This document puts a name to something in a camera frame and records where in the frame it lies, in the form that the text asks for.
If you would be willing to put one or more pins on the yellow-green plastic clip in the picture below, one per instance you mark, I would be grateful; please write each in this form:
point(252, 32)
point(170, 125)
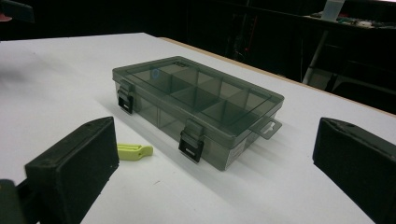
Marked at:
point(134, 152)

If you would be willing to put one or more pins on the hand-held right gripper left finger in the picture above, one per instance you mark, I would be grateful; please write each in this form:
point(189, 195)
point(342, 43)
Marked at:
point(71, 161)

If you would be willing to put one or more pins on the desk with white leg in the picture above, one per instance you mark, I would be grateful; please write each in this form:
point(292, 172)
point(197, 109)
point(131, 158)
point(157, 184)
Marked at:
point(318, 53)

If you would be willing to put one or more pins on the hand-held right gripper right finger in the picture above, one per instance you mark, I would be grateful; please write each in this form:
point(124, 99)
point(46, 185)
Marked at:
point(358, 165)

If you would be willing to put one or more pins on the grey compartment storage box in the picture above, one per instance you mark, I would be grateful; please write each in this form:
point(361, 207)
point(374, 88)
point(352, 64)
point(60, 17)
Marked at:
point(199, 102)

